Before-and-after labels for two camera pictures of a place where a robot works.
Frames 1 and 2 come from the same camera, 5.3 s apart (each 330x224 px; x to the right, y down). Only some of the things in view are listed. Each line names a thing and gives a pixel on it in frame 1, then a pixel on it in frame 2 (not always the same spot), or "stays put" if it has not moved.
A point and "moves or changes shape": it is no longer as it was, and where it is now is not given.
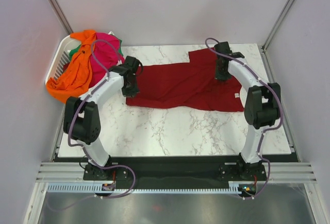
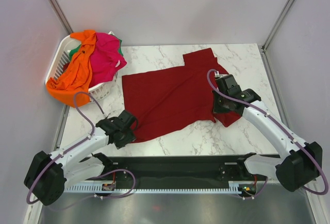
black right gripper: x=220 y=76 → x=216 y=108
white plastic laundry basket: x=61 y=55 stays put
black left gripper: x=133 y=92 → x=130 y=137
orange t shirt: x=75 y=78 stays put
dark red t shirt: x=193 y=85 moves or changes shape
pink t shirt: x=105 y=55 stays put
